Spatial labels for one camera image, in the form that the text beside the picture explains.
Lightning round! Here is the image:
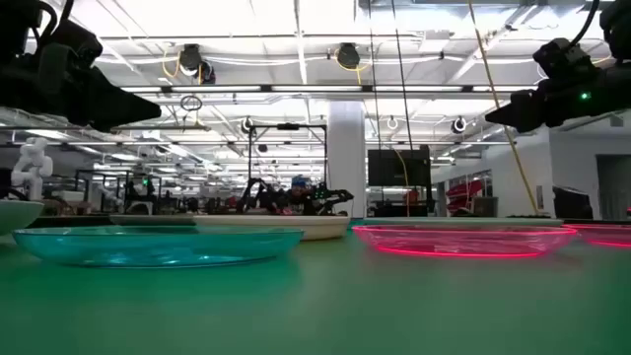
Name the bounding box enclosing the transparent pink plastic plate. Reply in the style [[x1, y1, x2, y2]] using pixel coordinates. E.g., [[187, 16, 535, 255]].
[[352, 224, 578, 259], [561, 223, 631, 249]]

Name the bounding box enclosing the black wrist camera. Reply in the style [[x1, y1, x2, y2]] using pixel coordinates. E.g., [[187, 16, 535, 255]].
[[531, 37, 600, 80], [37, 19, 104, 70]]

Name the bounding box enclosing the white plastic plate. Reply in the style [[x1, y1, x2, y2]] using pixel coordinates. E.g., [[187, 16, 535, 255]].
[[193, 213, 352, 243]]

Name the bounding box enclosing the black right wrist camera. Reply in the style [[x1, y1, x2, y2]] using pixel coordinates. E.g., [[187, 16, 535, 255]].
[[531, 37, 600, 80]]

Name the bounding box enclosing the thin black hanging cable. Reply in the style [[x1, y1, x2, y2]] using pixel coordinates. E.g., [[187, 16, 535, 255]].
[[366, 0, 384, 149]]

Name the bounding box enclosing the white square pillar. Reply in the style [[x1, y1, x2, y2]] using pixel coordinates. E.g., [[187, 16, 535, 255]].
[[327, 101, 367, 218]]

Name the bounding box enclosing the black monitor on stand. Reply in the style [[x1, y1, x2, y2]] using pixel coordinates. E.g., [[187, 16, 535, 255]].
[[367, 147, 434, 218]]

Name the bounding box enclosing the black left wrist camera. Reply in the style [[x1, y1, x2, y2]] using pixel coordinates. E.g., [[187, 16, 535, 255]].
[[37, 19, 104, 70]]

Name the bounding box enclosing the grey door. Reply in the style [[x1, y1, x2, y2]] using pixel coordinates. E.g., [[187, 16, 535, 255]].
[[596, 155, 631, 221]]

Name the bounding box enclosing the person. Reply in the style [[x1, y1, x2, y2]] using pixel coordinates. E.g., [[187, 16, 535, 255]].
[[289, 175, 313, 216]]

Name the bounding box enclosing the transparent blue plastic plate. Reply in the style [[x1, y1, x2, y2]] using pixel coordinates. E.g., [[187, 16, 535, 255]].
[[12, 225, 305, 269]]

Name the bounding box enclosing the red shelf rack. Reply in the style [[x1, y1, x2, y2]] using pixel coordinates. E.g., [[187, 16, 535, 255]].
[[446, 179, 487, 214]]

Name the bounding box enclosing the black wedge-shaped object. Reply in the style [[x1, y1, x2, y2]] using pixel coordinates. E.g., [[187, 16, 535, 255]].
[[551, 185, 594, 221]]

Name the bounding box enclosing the pale green plastic plate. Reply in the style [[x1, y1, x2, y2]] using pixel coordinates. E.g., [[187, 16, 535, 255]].
[[0, 198, 45, 237]]

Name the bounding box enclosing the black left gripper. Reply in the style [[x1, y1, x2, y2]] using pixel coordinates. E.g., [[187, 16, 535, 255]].
[[0, 42, 163, 133]]

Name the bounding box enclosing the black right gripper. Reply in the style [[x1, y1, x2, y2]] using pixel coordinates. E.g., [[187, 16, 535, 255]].
[[485, 68, 612, 133]]

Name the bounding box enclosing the black background rig frame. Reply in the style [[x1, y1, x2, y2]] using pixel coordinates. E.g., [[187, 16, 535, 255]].
[[247, 122, 329, 213]]

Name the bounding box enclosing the yellow hanging cable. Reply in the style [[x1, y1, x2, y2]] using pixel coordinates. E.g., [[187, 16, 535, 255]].
[[466, 0, 539, 216]]

